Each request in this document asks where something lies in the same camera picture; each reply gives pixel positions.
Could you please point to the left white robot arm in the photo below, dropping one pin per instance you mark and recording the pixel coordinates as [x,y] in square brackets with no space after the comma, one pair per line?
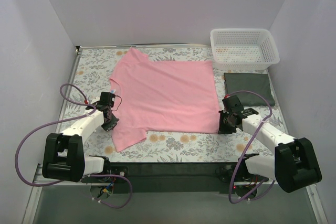
[64,157]

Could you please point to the pink t shirt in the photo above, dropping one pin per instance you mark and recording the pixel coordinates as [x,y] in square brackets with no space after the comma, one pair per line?
[167,96]

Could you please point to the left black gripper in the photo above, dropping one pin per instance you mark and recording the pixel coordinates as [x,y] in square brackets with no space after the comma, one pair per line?
[111,122]

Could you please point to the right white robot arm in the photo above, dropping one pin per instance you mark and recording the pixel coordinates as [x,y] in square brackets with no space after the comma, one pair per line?
[294,164]

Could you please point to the folded dark green t shirt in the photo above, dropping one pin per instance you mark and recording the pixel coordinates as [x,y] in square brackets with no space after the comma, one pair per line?
[254,82]

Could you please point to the white plastic basket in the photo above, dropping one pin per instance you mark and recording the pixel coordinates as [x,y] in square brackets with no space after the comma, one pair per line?
[243,49]

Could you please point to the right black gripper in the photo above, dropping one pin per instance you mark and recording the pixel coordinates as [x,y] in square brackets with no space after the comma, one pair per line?
[223,123]

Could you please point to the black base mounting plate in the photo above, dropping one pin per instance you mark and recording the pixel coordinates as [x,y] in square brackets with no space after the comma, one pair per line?
[176,177]

